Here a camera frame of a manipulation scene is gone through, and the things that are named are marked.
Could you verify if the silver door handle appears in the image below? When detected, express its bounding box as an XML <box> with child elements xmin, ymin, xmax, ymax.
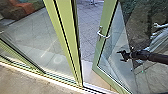
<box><xmin>96</xmin><ymin>25</ymin><xmax>112</xmax><ymax>42</ymax></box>

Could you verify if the green framed glass door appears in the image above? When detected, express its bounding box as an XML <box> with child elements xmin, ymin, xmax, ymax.
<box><xmin>91</xmin><ymin>0</ymin><xmax>168</xmax><ymax>94</ymax></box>

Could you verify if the colourful outdoor seating block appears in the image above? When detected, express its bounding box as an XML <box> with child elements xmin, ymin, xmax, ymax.
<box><xmin>0</xmin><ymin>0</ymin><xmax>45</xmax><ymax>21</ymax></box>

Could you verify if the green framed glass wall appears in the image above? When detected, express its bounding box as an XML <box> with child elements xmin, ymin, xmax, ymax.
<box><xmin>0</xmin><ymin>0</ymin><xmax>85</xmax><ymax>93</ymax></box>

